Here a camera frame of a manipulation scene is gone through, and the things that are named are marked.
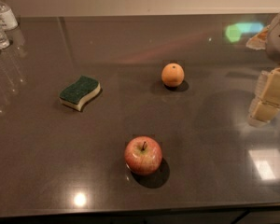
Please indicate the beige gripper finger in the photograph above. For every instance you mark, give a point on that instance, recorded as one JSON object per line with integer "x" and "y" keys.
{"x": 266, "y": 103}
{"x": 258, "y": 41}

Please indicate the orange fruit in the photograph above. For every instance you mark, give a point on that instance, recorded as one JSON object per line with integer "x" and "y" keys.
{"x": 172, "y": 75}

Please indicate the red apple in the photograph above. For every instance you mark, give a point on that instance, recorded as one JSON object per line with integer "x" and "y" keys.
{"x": 143, "y": 155}

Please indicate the green and yellow sponge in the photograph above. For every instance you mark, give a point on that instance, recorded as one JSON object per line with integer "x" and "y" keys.
{"x": 80, "y": 92}

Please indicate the white sanitizer pump bottle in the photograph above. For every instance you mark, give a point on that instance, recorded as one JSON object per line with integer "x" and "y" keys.
{"x": 7, "y": 18}

